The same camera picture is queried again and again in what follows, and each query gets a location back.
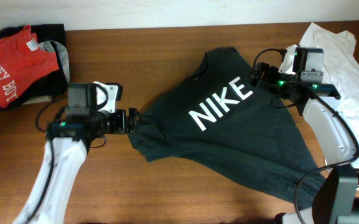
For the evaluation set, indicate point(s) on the black folded garment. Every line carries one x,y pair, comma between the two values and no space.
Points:
51,38

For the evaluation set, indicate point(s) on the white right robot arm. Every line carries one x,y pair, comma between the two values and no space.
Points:
337,201

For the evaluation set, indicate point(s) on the dark green Nike t-shirt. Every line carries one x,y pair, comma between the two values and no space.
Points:
216,118

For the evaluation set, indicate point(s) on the grey folded garment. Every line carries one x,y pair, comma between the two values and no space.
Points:
38,99

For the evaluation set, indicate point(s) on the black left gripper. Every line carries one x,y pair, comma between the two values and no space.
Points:
120,125

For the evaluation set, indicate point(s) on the red printed t-shirt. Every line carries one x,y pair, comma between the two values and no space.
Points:
22,62

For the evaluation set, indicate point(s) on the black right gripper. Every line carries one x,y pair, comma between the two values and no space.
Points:
271,71

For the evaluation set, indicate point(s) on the white t-shirt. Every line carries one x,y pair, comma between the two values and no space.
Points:
340,69

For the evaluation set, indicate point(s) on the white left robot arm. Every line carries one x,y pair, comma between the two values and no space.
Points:
68,142

